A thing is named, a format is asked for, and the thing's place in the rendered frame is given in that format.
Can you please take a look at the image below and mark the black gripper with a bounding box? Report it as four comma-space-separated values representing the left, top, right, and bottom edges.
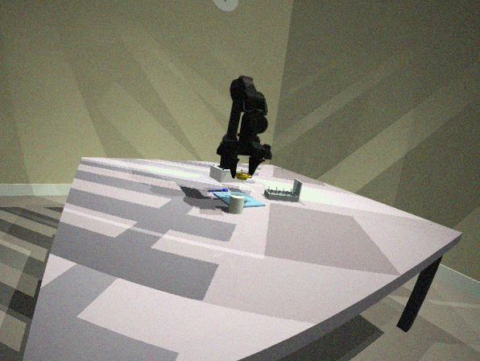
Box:
217, 131, 272, 178

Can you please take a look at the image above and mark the light blue flat square mat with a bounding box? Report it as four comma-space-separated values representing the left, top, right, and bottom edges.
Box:
213, 192, 266, 208

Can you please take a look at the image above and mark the yellow plate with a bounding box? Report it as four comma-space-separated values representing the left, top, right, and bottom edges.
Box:
235, 172, 251, 181

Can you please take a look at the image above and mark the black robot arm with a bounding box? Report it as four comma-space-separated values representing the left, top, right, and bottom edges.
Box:
220, 75, 271, 159

